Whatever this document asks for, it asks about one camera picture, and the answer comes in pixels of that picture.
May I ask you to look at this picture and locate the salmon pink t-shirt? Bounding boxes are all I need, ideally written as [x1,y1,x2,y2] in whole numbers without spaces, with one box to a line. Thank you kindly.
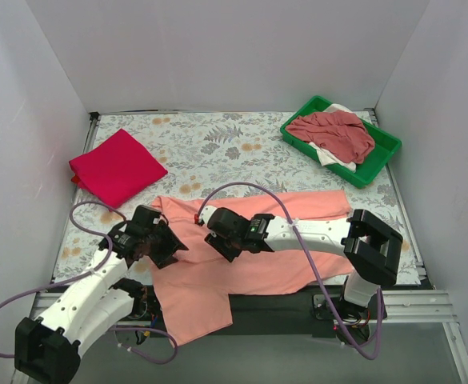
[150,190,352,346]

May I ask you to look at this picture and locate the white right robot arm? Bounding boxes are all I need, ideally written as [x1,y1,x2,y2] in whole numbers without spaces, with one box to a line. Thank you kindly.
[196,206,403,318]

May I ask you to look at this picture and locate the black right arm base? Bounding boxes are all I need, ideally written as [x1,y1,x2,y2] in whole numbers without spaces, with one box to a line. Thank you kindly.
[313,293,386,347]

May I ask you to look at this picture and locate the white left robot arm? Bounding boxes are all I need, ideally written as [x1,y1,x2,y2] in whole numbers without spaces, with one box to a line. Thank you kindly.
[14,205,186,383]

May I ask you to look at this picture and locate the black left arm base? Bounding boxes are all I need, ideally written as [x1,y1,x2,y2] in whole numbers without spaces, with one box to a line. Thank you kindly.
[113,278,166,331]

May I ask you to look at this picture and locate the folded crimson red t-shirt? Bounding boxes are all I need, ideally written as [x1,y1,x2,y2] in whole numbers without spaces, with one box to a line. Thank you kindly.
[69,129,167,209]

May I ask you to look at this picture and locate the floral patterned table mat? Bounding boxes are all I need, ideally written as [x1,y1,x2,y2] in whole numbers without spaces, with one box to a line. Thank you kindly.
[53,112,425,286]

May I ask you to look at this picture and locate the white garment in tray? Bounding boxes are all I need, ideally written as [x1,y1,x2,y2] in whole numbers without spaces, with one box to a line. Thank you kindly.
[309,103,357,172]

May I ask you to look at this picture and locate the dusty rose t-shirt in tray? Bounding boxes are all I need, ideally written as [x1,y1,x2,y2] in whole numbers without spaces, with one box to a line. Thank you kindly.
[286,110,375,164]

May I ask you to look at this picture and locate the green plastic tray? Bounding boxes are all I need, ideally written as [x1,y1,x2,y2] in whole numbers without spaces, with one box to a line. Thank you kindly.
[280,96,402,188]

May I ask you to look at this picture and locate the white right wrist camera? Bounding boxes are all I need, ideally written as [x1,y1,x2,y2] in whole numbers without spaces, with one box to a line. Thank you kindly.
[194,206,217,226]

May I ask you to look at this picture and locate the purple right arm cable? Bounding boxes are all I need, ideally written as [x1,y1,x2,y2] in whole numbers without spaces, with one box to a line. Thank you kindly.
[195,182,387,361]

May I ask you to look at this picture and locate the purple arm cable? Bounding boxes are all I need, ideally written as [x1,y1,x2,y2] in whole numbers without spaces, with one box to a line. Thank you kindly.
[0,200,178,365]
[195,182,387,361]

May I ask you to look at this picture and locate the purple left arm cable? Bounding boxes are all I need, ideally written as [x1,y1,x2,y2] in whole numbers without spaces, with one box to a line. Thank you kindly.
[0,200,178,365]

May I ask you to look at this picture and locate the aluminium front frame rail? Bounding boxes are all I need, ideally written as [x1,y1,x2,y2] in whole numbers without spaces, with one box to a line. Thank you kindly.
[10,290,468,384]

